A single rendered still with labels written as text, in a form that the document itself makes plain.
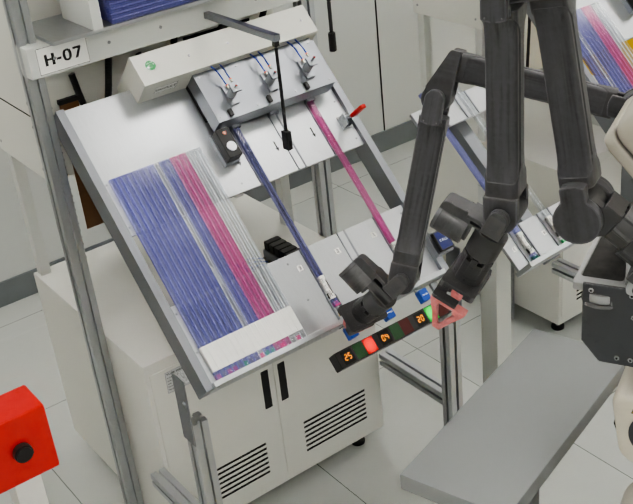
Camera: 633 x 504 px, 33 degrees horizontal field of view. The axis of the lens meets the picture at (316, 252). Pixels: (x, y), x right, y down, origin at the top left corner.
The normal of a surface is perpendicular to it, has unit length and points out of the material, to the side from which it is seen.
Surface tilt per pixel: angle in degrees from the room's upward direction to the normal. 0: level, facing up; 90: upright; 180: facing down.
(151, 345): 0
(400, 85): 90
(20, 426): 90
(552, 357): 0
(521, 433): 0
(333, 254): 45
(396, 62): 90
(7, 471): 90
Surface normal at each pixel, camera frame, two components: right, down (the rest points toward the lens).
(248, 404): 0.60, 0.33
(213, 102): 0.36, -0.38
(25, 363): -0.10, -0.87
